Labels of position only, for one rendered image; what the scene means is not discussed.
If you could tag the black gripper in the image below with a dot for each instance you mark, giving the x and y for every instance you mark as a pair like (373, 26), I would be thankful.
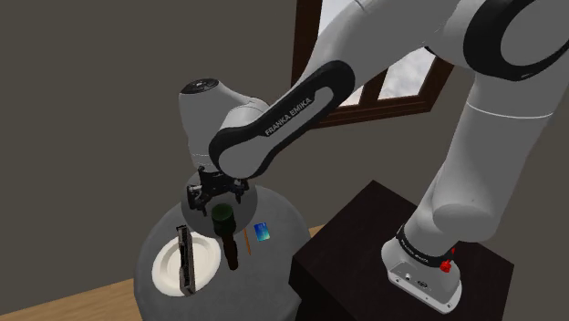
(214, 181)

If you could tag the orange pencil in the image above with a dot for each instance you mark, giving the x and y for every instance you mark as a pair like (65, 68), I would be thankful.
(247, 242)

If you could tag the white plate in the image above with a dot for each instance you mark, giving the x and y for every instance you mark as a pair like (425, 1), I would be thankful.
(171, 271)

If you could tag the blue green card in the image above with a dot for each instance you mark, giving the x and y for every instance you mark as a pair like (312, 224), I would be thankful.
(262, 231)

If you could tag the brown framed window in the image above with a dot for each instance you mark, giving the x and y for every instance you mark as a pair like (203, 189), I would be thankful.
(402, 95)

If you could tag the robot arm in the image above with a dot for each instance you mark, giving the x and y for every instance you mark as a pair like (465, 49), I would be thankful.
(489, 146)

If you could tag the round grey table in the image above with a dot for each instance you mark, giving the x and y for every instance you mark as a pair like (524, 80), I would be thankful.
(258, 284)

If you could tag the black flat remote control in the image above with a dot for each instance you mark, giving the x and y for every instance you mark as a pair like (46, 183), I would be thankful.
(186, 262)

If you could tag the dark robot stand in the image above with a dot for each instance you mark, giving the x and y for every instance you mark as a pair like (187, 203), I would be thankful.
(351, 262)

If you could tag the dark green flashlight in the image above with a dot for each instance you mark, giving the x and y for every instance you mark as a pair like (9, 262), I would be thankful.
(226, 231)

